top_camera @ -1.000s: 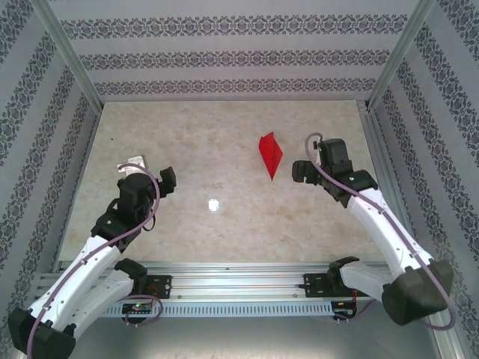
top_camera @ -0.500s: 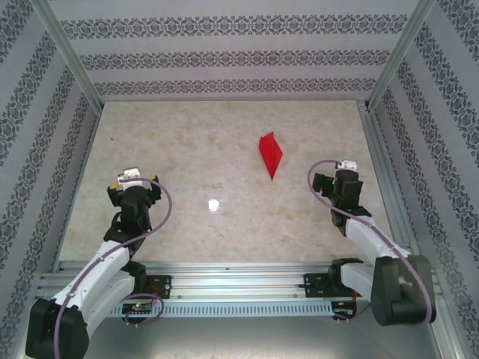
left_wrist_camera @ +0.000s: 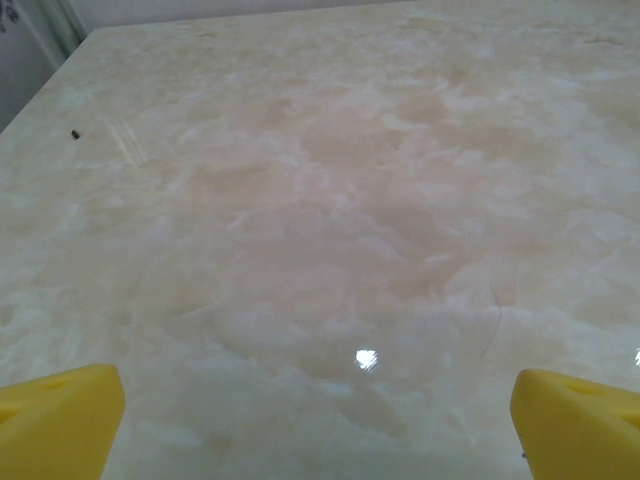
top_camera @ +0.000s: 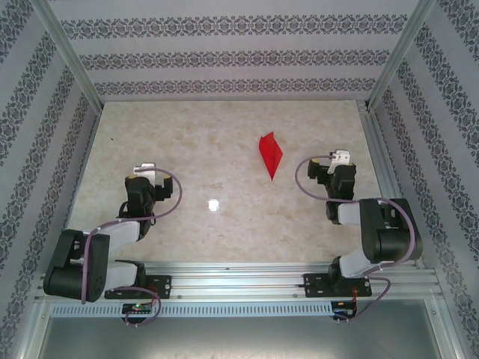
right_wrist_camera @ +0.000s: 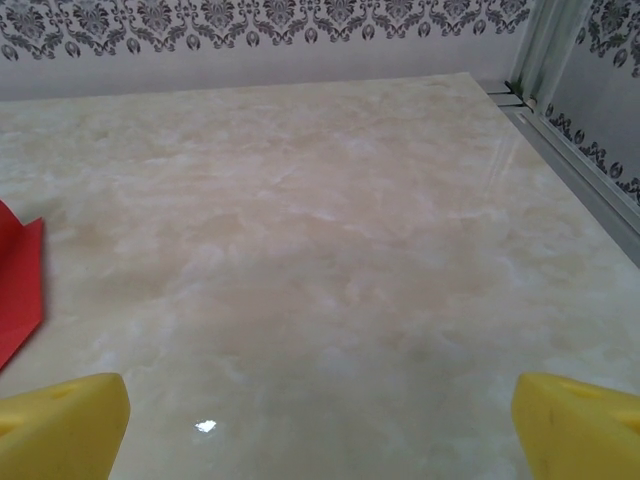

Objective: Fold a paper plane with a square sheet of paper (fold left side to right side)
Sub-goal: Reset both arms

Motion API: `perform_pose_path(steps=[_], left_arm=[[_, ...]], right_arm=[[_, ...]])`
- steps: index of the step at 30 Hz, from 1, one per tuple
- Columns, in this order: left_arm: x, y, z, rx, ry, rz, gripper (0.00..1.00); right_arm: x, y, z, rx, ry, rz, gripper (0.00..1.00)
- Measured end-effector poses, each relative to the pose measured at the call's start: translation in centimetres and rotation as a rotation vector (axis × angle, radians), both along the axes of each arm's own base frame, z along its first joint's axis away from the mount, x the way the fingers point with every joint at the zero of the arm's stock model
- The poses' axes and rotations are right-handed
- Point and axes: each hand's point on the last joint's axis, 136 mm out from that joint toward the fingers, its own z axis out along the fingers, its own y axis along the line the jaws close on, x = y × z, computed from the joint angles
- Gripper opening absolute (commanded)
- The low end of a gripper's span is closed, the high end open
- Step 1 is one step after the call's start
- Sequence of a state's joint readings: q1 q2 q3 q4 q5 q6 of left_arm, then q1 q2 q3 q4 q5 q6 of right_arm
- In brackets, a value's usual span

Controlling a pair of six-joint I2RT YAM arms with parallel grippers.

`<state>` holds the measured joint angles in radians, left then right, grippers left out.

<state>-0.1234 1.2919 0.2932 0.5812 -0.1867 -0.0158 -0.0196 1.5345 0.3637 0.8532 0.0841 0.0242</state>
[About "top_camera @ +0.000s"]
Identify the red paper sheet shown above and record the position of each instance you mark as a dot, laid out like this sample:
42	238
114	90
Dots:
270	155

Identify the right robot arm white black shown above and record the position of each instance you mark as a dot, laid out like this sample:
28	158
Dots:
389	243

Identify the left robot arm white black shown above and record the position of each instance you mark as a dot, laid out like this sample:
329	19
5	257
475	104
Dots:
63	269

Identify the grey metal sheet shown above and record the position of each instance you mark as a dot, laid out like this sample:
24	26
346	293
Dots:
239	340

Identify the small green circuit board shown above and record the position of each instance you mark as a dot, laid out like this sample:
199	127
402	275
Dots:
343	307
136	308

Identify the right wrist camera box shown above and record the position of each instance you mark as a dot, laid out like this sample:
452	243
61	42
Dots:
341	157

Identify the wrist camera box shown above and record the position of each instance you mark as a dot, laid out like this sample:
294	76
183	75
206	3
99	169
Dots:
147	168
341	157

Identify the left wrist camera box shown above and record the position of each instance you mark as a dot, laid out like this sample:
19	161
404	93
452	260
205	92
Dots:
147	168

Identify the aluminium side rail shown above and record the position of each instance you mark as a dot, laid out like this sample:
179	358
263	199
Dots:
76	187
378	149

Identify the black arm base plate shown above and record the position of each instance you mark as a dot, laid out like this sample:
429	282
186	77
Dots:
162	284
312	284

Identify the long aluminium base rail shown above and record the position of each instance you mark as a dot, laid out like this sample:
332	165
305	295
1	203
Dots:
235	280

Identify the aluminium frame post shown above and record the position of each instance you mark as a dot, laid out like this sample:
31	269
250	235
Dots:
71	56
402	52

